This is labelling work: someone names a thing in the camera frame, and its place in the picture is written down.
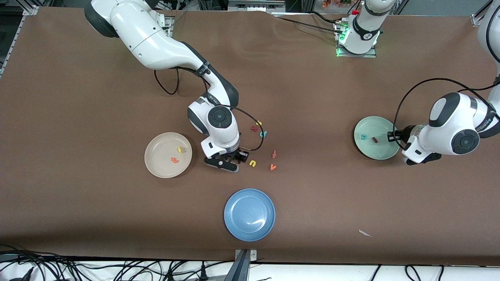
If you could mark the green plate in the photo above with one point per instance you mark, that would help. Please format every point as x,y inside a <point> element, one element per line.
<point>375,125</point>

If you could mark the blue plate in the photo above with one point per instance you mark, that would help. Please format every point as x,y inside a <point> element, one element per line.
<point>249,215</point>

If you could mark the beige brown plate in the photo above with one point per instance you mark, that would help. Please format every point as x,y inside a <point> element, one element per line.
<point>160,164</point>

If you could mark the metal stand bracket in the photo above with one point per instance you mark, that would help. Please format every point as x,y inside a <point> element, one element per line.
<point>242,269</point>

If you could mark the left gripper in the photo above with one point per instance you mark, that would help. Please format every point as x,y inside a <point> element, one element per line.
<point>402,134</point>

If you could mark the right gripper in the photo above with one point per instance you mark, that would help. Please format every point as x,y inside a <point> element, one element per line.
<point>237,155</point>

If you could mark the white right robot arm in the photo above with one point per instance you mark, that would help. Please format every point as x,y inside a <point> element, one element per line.
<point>156,39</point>

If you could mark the silver device box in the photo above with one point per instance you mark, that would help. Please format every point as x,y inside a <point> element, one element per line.
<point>256,6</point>

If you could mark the white paper scrap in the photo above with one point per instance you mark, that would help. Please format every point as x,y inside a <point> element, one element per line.
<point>365,233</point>

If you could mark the orange floral object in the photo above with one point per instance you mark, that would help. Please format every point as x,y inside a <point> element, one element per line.
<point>336,4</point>

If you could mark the brown table mat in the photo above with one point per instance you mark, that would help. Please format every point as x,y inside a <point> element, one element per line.
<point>78,195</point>

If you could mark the black power plug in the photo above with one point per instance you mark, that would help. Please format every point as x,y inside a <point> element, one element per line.
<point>203,272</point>
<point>170,275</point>

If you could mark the aluminium frame rail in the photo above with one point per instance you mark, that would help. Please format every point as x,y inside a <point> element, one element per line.
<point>475,20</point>
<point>30,10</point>

